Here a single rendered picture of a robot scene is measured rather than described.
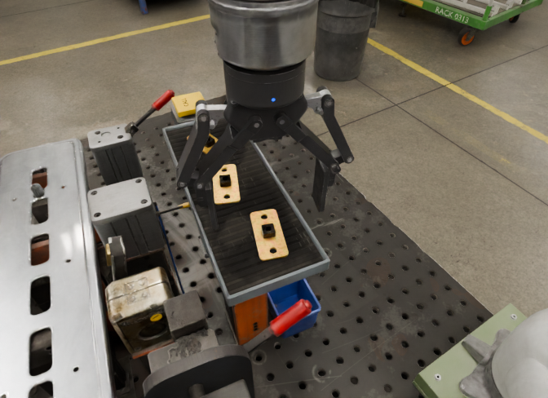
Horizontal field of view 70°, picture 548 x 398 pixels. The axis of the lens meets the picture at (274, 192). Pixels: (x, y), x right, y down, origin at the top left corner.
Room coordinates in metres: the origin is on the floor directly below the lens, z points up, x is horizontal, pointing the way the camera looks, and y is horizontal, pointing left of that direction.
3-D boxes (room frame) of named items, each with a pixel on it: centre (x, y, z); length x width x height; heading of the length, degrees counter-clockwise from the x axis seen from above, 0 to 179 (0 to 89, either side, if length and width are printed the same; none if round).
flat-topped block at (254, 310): (0.43, 0.06, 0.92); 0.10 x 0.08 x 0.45; 23
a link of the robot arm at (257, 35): (0.34, 0.01, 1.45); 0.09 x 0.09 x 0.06
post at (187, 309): (0.26, 0.12, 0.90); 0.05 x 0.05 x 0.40; 23
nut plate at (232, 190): (0.43, 0.07, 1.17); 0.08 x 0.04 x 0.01; 9
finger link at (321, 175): (0.35, -0.06, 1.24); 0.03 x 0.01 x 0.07; 12
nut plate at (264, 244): (0.34, 0.01, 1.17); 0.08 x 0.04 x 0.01; 12
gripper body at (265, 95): (0.34, 0.01, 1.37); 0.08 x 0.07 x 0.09; 102
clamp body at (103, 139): (0.69, 0.36, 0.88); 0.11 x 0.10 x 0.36; 113
